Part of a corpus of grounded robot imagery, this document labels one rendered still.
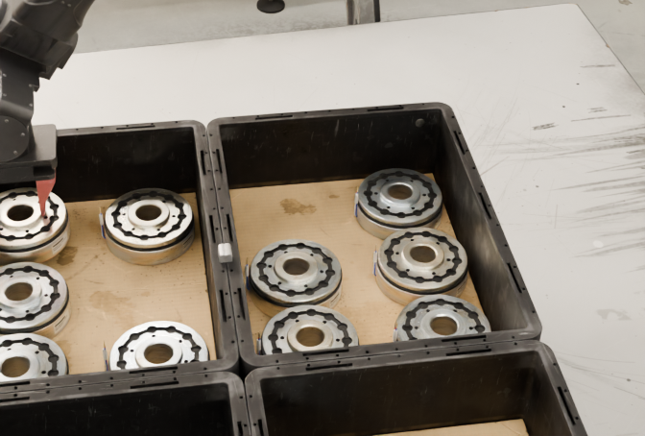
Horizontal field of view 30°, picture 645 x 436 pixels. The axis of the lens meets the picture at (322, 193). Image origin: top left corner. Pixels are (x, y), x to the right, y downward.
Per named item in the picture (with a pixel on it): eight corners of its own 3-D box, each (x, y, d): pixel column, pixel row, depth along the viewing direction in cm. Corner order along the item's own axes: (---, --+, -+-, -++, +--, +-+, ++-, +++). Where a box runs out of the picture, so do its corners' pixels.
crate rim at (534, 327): (205, 133, 145) (204, 117, 143) (447, 115, 149) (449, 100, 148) (242, 385, 115) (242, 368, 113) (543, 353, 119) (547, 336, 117)
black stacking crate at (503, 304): (209, 195, 151) (206, 122, 144) (439, 177, 155) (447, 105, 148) (245, 447, 121) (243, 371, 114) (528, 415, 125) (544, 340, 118)
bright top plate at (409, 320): (383, 307, 130) (383, 302, 130) (470, 291, 133) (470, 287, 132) (414, 375, 123) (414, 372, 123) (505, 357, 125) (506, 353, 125)
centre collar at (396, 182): (374, 184, 146) (374, 181, 145) (413, 180, 147) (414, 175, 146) (386, 210, 142) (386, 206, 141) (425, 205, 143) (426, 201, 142)
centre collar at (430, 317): (414, 316, 129) (414, 312, 128) (457, 308, 130) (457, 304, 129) (429, 350, 125) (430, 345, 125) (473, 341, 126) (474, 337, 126)
